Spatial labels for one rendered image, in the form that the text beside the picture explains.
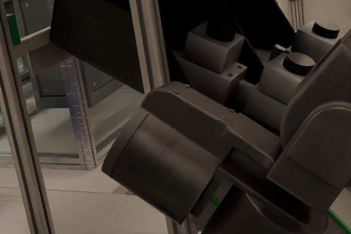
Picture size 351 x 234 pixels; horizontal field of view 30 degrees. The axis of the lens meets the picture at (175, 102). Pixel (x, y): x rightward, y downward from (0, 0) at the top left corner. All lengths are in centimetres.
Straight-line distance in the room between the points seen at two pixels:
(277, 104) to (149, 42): 14
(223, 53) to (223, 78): 3
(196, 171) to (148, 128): 4
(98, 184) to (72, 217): 15
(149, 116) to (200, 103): 3
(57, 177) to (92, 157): 9
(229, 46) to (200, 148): 28
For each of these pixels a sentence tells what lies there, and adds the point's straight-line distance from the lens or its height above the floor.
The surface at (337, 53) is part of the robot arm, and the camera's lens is 34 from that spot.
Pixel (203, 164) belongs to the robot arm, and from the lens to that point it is 37.
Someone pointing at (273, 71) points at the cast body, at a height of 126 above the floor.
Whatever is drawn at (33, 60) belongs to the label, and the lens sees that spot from 74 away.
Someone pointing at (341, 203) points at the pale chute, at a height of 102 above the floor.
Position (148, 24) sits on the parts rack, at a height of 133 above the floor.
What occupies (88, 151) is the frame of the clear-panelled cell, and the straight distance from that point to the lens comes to 152.
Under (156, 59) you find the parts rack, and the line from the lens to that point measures 59.
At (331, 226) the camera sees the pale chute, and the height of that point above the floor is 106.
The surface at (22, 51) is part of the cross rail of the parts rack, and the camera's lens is 71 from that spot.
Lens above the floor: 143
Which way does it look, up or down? 17 degrees down
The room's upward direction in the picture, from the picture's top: 9 degrees counter-clockwise
